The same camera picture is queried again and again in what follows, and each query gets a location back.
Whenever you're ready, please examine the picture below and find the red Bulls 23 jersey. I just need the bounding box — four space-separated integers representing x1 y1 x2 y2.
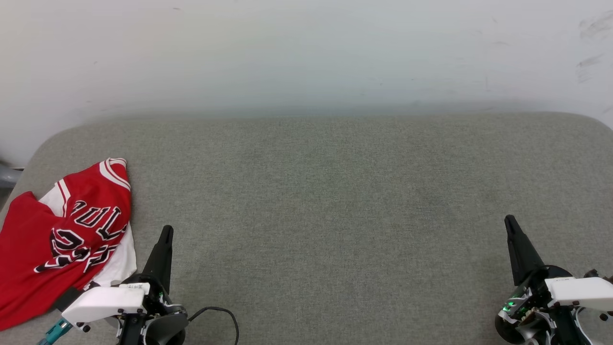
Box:
0 157 137 332

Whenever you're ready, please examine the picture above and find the grey metal frame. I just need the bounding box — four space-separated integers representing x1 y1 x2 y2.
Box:
0 161 24 190

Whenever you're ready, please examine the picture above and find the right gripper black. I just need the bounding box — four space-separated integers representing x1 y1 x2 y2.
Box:
495 214 583 345

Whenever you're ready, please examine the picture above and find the grey fabric sofa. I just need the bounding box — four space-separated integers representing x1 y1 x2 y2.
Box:
0 112 613 345

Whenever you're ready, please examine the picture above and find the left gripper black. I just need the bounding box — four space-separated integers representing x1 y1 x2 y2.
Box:
117 225 188 345

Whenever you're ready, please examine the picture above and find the thin black cable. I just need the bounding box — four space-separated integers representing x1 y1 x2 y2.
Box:
188 306 239 345

